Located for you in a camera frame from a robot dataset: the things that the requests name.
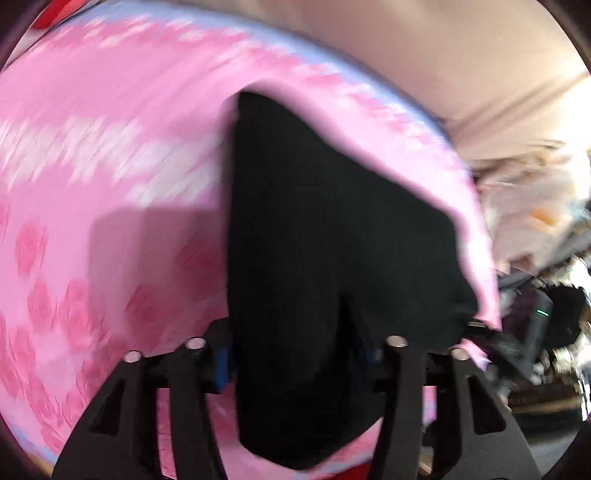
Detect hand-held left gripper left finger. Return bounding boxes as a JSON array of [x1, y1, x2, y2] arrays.
[[53, 318, 232, 480]]

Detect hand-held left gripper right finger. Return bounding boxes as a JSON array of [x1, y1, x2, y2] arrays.
[[365, 335, 541, 480]]

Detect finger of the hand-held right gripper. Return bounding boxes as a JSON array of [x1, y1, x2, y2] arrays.
[[462, 318, 494, 343]]

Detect black pants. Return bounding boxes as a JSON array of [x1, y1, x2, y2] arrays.
[[225, 91, 478, 472]]

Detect pale floral fleece blanket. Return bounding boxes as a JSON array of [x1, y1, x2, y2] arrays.
[[471, 138, 591, 273]]

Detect pink rose print bedsheet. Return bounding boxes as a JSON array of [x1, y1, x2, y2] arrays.
[[0, 18, 504, 476]]

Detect beige upholstered headboard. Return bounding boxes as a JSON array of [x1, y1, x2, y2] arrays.
[[295, 0, 591, 162]]

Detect red object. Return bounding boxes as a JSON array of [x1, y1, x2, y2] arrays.
[[28, 0, 88, 29]]

